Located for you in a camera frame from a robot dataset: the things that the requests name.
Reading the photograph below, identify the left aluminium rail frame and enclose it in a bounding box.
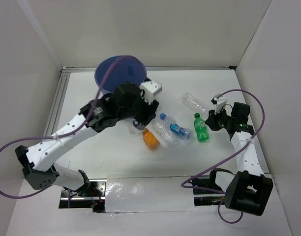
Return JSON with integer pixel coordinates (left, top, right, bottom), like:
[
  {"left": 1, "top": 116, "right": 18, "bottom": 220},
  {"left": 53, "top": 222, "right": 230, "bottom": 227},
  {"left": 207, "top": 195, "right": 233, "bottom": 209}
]
[{"left": 43, "top": 68, "right": 71, "bottom": 136}]

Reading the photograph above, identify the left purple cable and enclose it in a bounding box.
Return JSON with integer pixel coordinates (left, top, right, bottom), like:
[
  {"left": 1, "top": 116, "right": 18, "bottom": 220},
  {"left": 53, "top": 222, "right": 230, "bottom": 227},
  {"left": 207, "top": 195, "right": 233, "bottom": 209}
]
[{"left": 0, "top": 55, "right": 148, "bottom": 209}]

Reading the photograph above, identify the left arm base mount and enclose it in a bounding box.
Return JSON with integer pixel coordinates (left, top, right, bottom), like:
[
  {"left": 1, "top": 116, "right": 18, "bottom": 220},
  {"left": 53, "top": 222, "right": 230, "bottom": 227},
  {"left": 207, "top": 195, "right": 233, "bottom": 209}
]
[{"left": 59, "top": 179, "right": 107, "bottom": 213}]

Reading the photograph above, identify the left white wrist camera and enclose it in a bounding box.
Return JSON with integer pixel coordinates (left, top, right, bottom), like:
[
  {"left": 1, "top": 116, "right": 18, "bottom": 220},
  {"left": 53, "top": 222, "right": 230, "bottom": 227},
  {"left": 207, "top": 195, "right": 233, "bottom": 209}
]
[{"left": 139, "top": 79, "right": 162, "bottom": 104}]

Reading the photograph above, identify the clear bottle blue cap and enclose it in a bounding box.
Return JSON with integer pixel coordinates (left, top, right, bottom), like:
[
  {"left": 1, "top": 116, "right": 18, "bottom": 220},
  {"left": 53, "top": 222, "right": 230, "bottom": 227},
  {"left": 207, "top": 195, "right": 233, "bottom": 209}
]
[{"left": 159, "top": 113, "right": 193, "bottom": 140}]

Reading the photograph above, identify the clear bottle white cap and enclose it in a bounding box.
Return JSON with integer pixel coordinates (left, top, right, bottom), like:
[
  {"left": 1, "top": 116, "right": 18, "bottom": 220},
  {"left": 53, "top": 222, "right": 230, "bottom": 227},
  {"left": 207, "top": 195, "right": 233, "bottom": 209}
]
[{"left": 151, "top": 120, "right": 178, "bottom": 147}]

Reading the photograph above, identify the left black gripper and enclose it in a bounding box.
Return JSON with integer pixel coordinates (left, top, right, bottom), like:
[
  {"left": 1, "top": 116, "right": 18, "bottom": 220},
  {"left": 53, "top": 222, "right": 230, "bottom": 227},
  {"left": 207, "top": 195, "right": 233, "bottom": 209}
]
[{"left": 118, "top": 91, "right": 159, "bottom": 126}]

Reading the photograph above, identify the orange juice bottle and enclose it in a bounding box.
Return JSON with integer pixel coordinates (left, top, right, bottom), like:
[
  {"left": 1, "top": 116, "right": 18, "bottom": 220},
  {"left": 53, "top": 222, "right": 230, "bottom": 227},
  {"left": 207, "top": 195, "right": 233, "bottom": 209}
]
[{"left": 142, "top": 128, "right": 160, "bottom": 150}]

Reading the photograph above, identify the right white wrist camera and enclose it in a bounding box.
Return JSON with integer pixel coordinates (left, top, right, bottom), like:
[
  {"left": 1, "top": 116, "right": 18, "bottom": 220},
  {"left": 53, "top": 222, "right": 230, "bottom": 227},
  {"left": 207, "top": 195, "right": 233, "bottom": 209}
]
[{"left": 211, "top": 94, "right": 227, "bottom": 115}]

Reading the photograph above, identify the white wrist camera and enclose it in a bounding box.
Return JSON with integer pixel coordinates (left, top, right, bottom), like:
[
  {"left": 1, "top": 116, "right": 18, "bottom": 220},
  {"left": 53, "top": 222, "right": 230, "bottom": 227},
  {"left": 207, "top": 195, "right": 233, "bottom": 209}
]
[
  {"left": 211, "top": 94, "right": 227, "bottom": 115},
  {"left": 139, "top": 79, "right": 162, "bottom": 104}
]

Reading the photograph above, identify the blue plastic bin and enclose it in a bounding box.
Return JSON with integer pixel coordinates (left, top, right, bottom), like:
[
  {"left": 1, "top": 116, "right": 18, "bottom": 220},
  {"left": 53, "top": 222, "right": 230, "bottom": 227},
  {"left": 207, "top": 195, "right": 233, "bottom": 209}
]
[{"left": 94, "top": 56, "right": 147, "bottom": 94}]

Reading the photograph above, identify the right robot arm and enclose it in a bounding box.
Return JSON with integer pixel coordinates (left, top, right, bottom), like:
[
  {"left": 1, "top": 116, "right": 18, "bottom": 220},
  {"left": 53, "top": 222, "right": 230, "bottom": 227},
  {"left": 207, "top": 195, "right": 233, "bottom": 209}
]
[{"left": 205, "top": 99, "right": 273, "bottom": 216}]

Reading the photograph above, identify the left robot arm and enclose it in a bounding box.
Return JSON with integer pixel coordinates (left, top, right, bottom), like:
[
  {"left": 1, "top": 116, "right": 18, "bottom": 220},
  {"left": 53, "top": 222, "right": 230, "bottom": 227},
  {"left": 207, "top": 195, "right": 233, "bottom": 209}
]
[{"left": 15, "top": 80, "right": 162, "bottom": 196}]

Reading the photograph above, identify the clear bottle black cap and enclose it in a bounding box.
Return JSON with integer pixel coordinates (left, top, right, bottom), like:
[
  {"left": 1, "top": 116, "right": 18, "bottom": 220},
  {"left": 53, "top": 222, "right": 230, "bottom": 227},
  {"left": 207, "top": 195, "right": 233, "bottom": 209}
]
[{"left": 129, "top": 119, "right": 146, "bottom": 136}]

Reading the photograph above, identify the green soda bottle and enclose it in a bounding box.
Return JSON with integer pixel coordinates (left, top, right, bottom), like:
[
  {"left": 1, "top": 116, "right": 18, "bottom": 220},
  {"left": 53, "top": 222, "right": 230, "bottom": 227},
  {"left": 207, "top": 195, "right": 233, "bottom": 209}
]
[{"left": 194, "top": 113, "right": 210, "bottom": 142}]

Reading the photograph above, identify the clear crushed bottle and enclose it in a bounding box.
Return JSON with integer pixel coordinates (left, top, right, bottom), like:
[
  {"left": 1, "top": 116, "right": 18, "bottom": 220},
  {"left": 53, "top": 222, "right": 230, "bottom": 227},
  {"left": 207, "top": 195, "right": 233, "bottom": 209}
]
[{"left": 181, "top": 92, "right": 206, "bottom": 114}]

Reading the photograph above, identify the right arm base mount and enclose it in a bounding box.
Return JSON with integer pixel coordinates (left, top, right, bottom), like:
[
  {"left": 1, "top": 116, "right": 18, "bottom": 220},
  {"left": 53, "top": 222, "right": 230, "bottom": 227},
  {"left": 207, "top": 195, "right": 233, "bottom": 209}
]
[{"left": 187, "top": 176, "right": 225, "bottom": 207}]

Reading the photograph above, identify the back aluminium rail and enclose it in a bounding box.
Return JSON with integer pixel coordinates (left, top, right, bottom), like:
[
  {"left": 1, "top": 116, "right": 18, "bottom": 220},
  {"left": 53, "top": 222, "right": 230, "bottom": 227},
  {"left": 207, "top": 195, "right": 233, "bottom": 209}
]
[{"left": 62, "top": 66, "right": 237, "bottom": 73}]

